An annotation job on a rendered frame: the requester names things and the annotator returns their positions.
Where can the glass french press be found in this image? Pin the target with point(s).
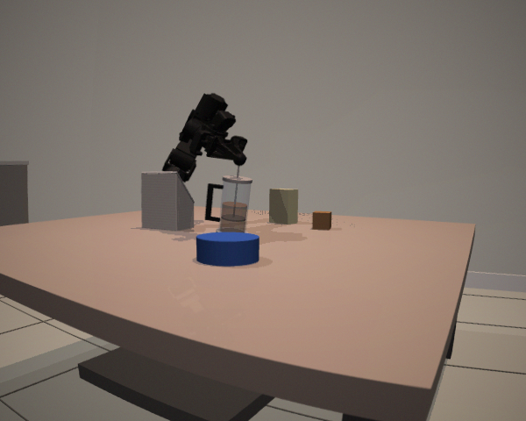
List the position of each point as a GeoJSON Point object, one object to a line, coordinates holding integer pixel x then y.
{"type": "Point", "coordinates": [234, 201]}

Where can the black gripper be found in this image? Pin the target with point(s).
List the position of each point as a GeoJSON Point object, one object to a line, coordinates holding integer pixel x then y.
{"type": "Point", "coordinates": [217, 146]}

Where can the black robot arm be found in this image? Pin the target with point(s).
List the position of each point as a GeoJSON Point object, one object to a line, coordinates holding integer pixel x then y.
{"type": "Point", "coordinates": [211, 113]}

